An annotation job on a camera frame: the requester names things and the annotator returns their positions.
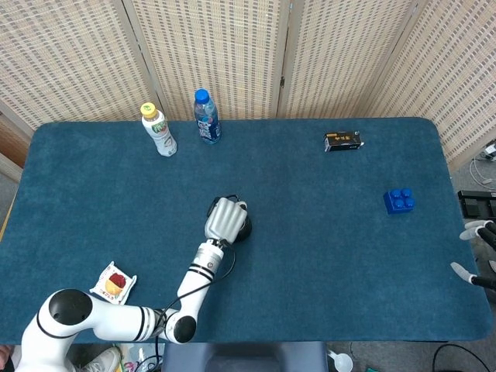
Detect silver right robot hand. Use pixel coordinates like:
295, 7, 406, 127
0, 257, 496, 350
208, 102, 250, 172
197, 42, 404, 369
449, 219, 496, 290

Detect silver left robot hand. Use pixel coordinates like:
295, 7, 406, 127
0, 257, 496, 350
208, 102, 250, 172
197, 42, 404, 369
204, 195, 250, 246

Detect black cast iron teapot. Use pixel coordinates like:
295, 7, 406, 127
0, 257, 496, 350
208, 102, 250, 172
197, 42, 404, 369
208, 194, 253, 242

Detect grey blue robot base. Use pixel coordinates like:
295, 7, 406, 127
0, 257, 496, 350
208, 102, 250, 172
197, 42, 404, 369
161, 341, 329, 372

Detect black floor box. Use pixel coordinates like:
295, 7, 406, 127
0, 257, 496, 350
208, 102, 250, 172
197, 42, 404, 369
456, 189, 496, 220

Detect blue drink bottle blue cap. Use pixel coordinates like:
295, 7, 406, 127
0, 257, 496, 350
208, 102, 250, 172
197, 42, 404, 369
193, 88, 222, 146

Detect blue toy building brick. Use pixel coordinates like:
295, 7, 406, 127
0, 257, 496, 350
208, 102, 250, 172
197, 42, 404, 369
383, 188, 417, 216

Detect blue felt table cover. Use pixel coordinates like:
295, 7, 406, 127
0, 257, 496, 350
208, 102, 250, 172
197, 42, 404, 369
0, 117, 491, 346

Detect white drink bottle yellow cap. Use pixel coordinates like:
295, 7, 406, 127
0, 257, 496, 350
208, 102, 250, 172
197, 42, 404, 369
140, 102, 178, 157

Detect white snack packet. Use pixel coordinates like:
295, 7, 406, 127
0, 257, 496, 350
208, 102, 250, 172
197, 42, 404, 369
89, 260, 138, 306

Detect black cardboard carton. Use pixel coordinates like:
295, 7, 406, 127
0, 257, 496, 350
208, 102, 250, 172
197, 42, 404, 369
323, 130, 366, 153

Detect woven folding screen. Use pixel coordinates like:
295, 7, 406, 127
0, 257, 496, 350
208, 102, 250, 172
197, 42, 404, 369
0, 0, 496, 171

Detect colourful plastic bag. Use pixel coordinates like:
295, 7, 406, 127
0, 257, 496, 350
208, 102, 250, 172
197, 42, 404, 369
112, 343, 166, 372

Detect white sneaker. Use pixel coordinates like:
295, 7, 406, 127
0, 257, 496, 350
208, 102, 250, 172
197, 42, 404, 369
79, 346, 122, 372

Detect white plastic scoop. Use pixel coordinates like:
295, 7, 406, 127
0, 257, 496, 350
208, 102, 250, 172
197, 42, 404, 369
328, 350, 354, 372

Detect brown wooden board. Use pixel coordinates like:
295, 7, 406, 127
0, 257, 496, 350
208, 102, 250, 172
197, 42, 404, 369
0, 112, 34, 183

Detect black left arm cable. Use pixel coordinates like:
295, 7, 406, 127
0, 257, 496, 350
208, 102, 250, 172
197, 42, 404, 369
154, 242, 236, 372

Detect white floor cable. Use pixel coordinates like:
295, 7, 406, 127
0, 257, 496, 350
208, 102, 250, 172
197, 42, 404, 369
468, 153, 496, 191

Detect black floor cable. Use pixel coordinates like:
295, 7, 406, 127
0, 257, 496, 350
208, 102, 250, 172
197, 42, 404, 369
432, 343, 492, 372

